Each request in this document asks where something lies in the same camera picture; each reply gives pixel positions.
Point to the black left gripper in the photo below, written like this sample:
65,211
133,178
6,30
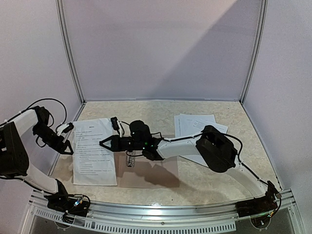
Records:
61,149

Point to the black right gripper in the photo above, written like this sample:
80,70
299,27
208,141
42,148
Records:
117,143

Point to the printed white top sheet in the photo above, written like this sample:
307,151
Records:
93,165

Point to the pink paper folder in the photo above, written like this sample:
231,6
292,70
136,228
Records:
146,174

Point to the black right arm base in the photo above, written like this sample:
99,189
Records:
264,205

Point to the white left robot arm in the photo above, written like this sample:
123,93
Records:
14,160

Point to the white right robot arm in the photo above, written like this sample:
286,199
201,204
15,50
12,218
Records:
214,147

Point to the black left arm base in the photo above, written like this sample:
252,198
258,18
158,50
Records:
70,204

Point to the metal folder clip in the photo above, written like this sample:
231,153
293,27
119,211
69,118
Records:
130,159

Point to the white paper stack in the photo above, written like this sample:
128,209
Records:
186,125

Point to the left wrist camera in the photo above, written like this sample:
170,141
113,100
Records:
64,128

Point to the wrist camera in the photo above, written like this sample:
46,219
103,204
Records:
116,125
64,128

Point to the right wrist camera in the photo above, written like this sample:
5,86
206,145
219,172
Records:
116,125

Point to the aluminium front rail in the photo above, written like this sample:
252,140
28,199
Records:
111,218

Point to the aluminium frame left post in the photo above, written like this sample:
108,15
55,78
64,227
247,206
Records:
68,50

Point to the aluminium frame post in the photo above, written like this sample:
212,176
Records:
68,50
255,51

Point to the aluminium frame right post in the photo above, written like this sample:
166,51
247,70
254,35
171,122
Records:
255,51

